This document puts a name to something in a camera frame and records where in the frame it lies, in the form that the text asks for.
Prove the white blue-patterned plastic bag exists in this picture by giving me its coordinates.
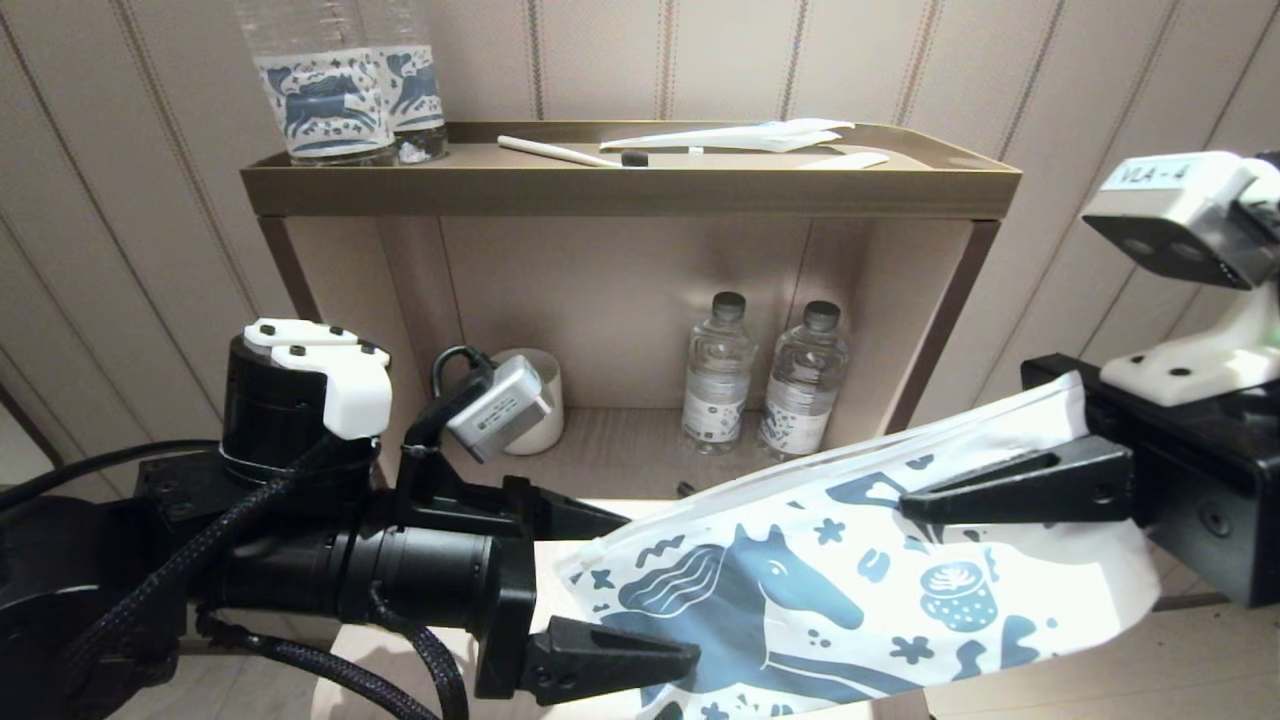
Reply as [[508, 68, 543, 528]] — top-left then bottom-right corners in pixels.
[[553, 372, 1161, 720]]

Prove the large blue-label water bottle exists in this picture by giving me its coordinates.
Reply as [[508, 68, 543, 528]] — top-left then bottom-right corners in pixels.
[[355, 0, 451, 164], [232, 0, 396, 166]]

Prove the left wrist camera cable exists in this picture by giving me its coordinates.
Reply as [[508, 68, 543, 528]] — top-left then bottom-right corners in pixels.
[[432, 345, 498, 406]]

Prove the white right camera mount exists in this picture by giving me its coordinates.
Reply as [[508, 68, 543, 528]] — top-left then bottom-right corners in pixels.
[[1100, 285, 1280, 408]]

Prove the smooth black left arm cable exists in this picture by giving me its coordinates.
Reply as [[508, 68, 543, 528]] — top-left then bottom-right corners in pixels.
[[0, 440, 221, 511]]

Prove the small clear water bottle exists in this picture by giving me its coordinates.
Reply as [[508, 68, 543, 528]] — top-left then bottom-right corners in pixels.
[[682, 292, 758, 456], [760, 301, 851, 463]]

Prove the beige shelf unit bronze tray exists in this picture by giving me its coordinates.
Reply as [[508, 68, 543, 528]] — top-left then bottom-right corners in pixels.
[[240, 120, 1023, 501]]

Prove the white ribbed mug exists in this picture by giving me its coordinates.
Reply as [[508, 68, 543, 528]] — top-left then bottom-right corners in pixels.
[[495, 348, 565, 456]]

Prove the white packet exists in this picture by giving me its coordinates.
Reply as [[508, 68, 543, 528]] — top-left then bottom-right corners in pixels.
[[600, 118, 857, 154]]

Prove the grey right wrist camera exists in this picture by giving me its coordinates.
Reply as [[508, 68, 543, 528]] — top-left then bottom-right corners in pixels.
[[1082, 152, 1280, 291]]

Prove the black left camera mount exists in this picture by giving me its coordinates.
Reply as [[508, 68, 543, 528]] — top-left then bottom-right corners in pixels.
[[395, 400, 561, 541]]

